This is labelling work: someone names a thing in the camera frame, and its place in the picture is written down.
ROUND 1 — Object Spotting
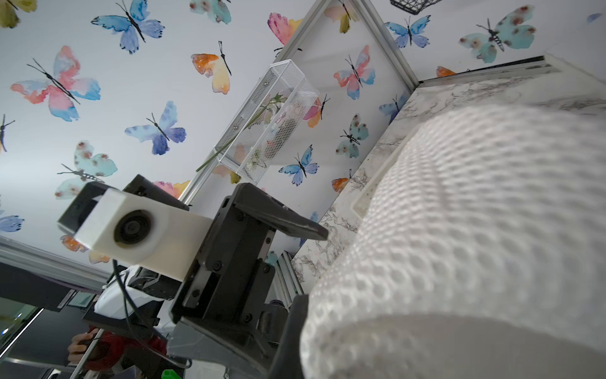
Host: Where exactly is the white mesh wall box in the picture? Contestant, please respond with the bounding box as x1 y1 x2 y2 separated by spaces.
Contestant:
214 59 320 183

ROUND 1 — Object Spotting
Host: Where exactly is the white plastic basket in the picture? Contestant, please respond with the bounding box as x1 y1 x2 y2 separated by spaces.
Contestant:
350 125 421 220

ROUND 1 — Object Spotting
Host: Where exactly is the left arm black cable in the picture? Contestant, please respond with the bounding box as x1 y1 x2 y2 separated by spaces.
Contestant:
110 259 193 370

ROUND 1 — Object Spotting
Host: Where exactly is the pink artificial flower stem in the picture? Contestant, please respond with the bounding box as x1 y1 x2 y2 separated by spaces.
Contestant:
196 92 287 172

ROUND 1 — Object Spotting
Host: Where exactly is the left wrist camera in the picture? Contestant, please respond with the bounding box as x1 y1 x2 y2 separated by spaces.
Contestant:
58 175 212 281

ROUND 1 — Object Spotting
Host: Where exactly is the black wire wall basket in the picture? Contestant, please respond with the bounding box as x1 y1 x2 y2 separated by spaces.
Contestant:
390 0 441 15

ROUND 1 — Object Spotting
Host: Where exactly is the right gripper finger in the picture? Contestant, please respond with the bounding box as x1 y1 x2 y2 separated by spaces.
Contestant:
268 295 309 379

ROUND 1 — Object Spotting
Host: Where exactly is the person in red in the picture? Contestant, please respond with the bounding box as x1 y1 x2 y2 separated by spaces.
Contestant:
67 327 167 375

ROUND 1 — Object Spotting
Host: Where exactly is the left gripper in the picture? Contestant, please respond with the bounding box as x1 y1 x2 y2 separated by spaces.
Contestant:
167 183 329 374

